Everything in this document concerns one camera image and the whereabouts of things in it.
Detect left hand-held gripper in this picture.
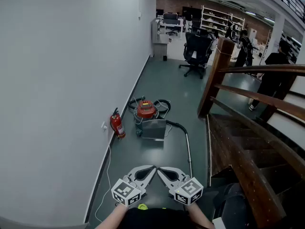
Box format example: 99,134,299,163
111,165,157,206

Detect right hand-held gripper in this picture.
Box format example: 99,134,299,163
157,167,204,206

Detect person's right forearm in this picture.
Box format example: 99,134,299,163
183,203,215,229

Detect person's left forearm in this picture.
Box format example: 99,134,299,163
95,203,130,229

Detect person's black shirt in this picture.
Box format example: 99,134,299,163
123,208,191,229

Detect red fire extinguisher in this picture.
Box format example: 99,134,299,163
109,107,126,140

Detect red vacuum cleaner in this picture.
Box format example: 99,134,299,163
133,99,159,138

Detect dark wooden stairs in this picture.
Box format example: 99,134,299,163
207,113,305,229

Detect wooden stair railing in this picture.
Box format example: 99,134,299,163
197,37,305,229

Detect black office chair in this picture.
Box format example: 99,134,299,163
178,31,215,80

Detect grey cabinet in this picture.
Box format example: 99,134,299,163
152,18,170,59

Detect white desk with monitors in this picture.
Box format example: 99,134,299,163
159,12,185,36

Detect white shelving unit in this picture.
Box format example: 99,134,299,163
201,5,245,42

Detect black balcony railing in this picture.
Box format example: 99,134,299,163
259,0,305,23

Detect thin white power cable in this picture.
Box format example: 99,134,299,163
94,127,112,224

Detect black vacuum hose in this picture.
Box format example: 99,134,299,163
128,98,188,135

